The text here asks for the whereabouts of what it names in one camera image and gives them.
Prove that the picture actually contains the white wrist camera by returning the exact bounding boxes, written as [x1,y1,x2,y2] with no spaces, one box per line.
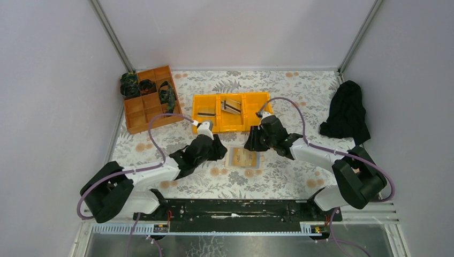
[192,120,214,140]
[256,111,272,119]

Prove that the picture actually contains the aluminium frame rails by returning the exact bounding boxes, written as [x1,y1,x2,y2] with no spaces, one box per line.
[82,198,409,256]

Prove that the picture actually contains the rolled camo belt outside tray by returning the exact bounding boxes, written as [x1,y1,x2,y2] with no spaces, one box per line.
[120,72,140,100]

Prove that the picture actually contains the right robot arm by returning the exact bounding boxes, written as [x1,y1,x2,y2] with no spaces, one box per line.
[244,113,388,211]

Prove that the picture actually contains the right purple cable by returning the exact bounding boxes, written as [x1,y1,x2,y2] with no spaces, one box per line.
[256,97,397,257]

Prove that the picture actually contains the card in left bin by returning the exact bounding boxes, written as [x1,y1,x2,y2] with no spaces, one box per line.
[196,107,216,117]

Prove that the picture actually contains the black cloth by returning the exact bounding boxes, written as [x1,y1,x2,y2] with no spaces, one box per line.
[319,80,371,146]

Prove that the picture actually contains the yellow three-compartment bin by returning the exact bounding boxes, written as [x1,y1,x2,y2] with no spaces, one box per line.
[192,92,273,133]

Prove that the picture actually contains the purple cable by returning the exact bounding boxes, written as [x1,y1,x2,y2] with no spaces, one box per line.
[76,113,195,257]
[256,97,397,257]

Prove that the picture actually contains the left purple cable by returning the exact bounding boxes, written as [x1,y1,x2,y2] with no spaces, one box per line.
[76,113,195,257]

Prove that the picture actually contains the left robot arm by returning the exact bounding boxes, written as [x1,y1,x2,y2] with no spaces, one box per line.
[77,134,228,223]

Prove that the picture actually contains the rolled belt in tray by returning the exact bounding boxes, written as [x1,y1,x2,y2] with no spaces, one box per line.
[138,79,157,95]

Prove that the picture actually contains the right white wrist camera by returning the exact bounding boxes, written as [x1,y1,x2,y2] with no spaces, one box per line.
[256,111,272,119]

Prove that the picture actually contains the camo belt in tray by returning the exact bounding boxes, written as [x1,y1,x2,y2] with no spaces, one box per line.
[158,81,176,114]

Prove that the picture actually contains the card in middle bin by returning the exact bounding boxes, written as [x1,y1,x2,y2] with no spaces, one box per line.
[221,99,241,115]

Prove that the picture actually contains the gold VIP card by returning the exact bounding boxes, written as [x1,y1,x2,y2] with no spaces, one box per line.
[228,147,260,168]

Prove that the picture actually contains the card in bin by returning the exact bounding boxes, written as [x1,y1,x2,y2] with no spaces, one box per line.
[196,107,216,117]
[221,99,241,115]

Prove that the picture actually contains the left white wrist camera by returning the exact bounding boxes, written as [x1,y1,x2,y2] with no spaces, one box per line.
[192,120,214,140]

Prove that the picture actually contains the orange compartment tray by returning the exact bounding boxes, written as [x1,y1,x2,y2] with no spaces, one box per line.
[123,65,182,134]

